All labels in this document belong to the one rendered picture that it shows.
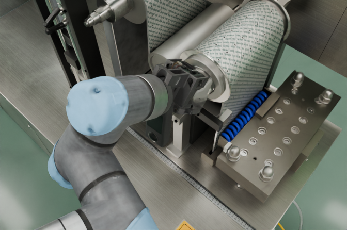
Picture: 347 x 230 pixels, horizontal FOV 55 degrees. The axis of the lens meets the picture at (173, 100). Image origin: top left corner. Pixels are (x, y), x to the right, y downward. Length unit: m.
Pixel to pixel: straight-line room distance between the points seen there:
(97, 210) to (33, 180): 1.69
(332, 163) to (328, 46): 1.34
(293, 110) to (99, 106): 0.71
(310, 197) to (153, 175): 1.24
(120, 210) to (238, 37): 0.48
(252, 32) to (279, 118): 0.31
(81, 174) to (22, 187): 1.66
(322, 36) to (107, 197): 0.70
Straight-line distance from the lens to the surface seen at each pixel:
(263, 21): 0.83
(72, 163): 0.51
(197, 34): 0.88
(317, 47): 0.99
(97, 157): 0.50
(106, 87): 0.44
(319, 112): 1.06
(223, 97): 0.77
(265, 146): 0.95
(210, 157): 1.01
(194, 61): 0.74
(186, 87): 0.60
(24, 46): 1.43
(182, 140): 0.98
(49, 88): 1.26
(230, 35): 0.78
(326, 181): 2.17
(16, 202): 2.12
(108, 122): 0.44
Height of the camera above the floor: 1.85
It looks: 56 degrees down
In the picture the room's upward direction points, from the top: straight up
